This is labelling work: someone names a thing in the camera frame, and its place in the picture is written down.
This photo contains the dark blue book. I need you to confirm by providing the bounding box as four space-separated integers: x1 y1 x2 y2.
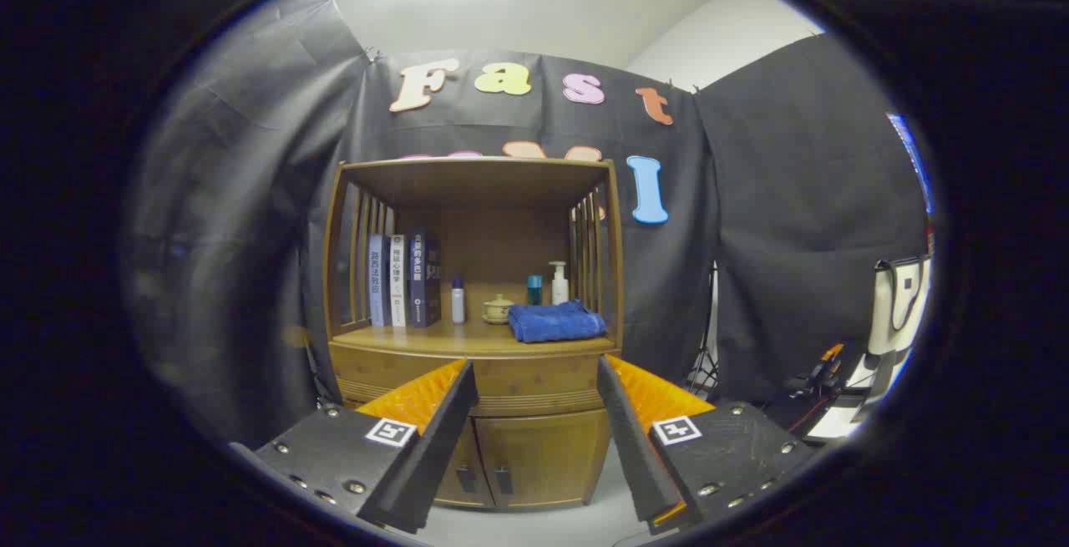
405 228 443 329

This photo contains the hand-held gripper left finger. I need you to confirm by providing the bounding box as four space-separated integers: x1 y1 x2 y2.
230 357 481 535

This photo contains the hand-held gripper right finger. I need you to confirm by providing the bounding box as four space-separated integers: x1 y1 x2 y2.
595 353 823 535

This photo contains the light blue book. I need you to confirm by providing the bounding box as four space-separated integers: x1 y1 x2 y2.
368 234 392 328

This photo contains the wooden cabinet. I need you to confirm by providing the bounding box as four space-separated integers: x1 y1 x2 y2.
322 156 626 512

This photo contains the wooden cabinet door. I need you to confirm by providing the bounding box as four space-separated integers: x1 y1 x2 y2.
434 418 495 508
474 408 613 508

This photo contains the wooden countertop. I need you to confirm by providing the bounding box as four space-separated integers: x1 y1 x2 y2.
332 317 617 357

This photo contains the white book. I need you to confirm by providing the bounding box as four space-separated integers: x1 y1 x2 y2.
389 235 408 328

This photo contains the blue folded towel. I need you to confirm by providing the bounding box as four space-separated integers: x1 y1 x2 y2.
507 300 607 344

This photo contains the black and orange tool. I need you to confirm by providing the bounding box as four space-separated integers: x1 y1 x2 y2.
793 342 846 402

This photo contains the white tote bag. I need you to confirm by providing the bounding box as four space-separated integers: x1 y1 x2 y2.
869 255 932 356

